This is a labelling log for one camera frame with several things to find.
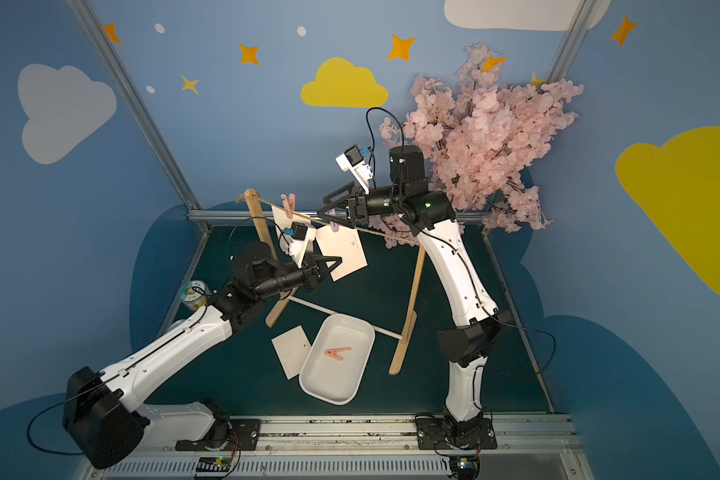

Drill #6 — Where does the aluminium frame post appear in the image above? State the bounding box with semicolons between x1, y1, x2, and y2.
66;0;201;210
546;0;597;83

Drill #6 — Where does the yellow green tin can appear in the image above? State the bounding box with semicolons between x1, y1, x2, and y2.
179;280;209;311

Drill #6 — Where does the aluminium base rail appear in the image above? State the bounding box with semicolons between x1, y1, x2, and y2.
74;414;594;479

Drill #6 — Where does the white postcard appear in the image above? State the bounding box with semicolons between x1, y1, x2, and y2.
271;207;293;252
316;226;367;281
271;326;311;380

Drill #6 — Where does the white plastic tray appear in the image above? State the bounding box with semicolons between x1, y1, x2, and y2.
299;314;375;406

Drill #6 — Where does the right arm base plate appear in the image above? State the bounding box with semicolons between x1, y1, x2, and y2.
414;415;498;451

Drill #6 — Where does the salmon clothespin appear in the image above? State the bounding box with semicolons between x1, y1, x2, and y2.
324;347;352;361

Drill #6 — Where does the jute string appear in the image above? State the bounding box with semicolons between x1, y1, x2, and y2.
235;192;424;247

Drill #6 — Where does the left aluminium frame post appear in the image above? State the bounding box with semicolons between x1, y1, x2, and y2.
66;0;201;210

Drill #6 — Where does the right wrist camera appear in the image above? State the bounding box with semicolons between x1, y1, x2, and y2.
336;145;374;194

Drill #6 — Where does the light pink clothespin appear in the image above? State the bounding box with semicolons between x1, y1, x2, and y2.
281;193;296;219

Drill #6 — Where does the wooden clothesline stand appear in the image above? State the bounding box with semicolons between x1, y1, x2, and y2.
243;188;427;377

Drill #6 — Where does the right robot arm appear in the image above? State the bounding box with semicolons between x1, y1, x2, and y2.
318;143;513;450

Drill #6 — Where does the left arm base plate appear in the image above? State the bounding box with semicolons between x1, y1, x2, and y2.
175;418;262;452

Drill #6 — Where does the rear aluminium floor rail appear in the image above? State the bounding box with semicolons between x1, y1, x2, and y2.
188;208;493;224

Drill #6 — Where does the pink cherry blossom tree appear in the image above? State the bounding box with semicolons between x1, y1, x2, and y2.
379;42;584;233

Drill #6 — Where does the right aluminium frame post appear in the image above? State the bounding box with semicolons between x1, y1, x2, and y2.
546;0;597;83

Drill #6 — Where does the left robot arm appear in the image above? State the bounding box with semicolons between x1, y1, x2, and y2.
60;241;342;470

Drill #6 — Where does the green circuit board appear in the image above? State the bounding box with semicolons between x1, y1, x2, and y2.
194;456;234;479

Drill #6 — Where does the purple clothespin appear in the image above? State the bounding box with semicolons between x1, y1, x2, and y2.
326;209;340;233

